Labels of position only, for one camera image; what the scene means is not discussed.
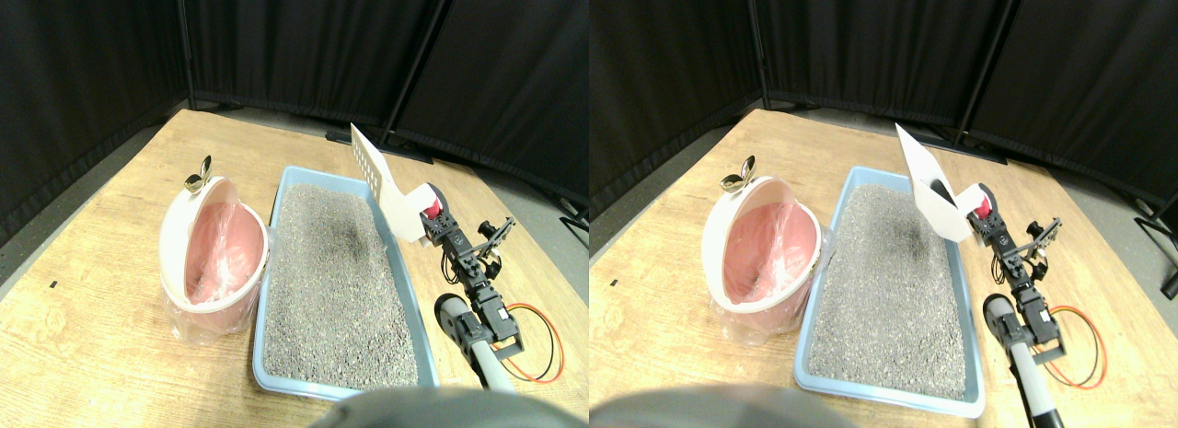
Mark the black curtain stand pole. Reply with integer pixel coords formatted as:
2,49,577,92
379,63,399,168
175,0,196,109
747,0,769,109
957,0,1027,134
382,0,456,134

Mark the blue litter tray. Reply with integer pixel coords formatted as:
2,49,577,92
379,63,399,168
793,165,986,420
252,165,441,401

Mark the black bracket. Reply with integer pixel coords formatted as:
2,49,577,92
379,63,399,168
460,218,516,263
1008,216,1064,263

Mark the white scoop with red handle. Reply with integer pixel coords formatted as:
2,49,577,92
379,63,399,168
895,122,995,243
350,122,443,245

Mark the orange wire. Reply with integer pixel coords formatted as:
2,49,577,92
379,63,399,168
1035,304,1105,390
492,304,564,385

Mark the white bin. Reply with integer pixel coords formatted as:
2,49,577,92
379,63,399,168
701,155,825,346
158,155,272,344

